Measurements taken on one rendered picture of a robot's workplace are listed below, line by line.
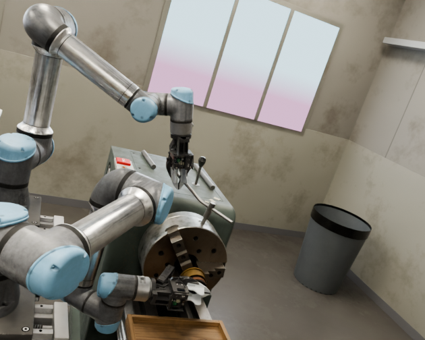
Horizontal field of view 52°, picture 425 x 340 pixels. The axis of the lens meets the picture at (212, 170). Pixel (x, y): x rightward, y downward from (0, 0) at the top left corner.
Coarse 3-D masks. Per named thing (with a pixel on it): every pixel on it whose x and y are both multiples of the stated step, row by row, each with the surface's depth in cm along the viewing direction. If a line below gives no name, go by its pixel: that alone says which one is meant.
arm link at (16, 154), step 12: (0, 144) 131; (12, 144) 132; (24, 144) 134; (36, 144) 143; (0, 156) 131; (12, 156) 131; (24, 156) 133; (36, 156) 141; (0, 168) 132; (12, 168) 132; (24, 168) 135; (0, 180) 133; (12, 180) 133; (24, 180) 137
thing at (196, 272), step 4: (188, 268) 147; (192, 268) 147; (196, 268) 148; (184, 272) 147; (188, 272) 147; (192, 272) 146; (196, 272) 146; (200, 272) 148; (188, 276) 145; (192, 276) 145; (196, 276) 145; (200, 276) 146; (204, 276) 150; (196, 280) 143; (200, 280) 144; (204, 280) 147; (204, 284) 144
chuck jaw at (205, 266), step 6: (198, 264) 156; (204, 264) 157; (210, 264) 158; (216, 264) 159; (222, 264) 160; (204, 270) 153; (210, 270) 154; (216, 270) 156; (222, 270) 157; (210, 276) 155; (216, 276) 157; (222, 276) 158
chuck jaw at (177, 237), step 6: (174, 228) 153; (168, 234) 150; (174, 234) 151; (174, 240) 148; (180, 240) 148; (174, 246) 148; (180, 246) 149; (180, 252) 149; (186, 252) 148; (180, 258) 148; (186, 258) 149; (180, 264) 148; (186, 264) 147
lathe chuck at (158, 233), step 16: (176, 224) 154; (192, 224) 154; (208, 224) 161; (144, 240) 157; (160, 240) 150; (192, 240) 154; (208, 240) 156; (144, 256) 152; (160, 256) 152; (176, 256) 154; (192, 256) 165; (208, 256) 158; (224, 256) 160; (144, 272) 153; (160, 272) 155; (208, 288) 163
